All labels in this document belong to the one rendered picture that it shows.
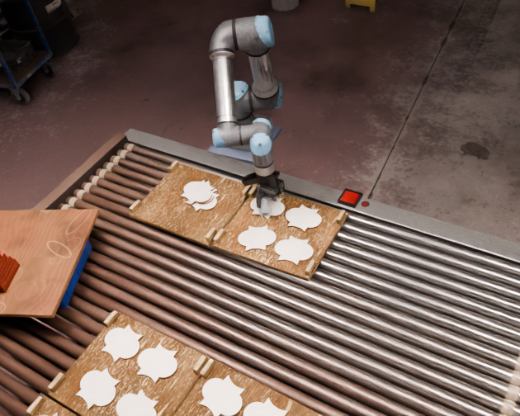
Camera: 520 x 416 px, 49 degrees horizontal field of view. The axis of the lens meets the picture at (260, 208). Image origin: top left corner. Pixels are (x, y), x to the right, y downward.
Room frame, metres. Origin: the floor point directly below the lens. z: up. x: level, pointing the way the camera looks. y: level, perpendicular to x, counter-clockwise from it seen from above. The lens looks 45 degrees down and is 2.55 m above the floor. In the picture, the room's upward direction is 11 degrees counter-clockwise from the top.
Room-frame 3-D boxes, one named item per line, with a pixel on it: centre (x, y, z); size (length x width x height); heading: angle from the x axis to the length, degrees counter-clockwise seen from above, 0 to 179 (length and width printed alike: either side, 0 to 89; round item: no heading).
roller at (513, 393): (1.29, 0.11, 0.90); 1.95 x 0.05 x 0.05; 51
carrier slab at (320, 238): (1.49, -0.06, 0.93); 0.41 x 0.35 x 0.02; 52
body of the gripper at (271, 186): (1.60, -0.05, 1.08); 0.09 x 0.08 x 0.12; 52
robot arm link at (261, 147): (1.61, -0.05, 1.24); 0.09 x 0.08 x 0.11; 172
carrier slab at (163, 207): (1.75, 0.27, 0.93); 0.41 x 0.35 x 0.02; 51
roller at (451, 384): (1.26, 0.14, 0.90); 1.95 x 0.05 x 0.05; 51
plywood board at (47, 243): (1.52, 0.94, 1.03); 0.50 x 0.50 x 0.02; 75
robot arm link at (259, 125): (1.71, -0.04, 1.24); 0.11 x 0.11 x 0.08; 82
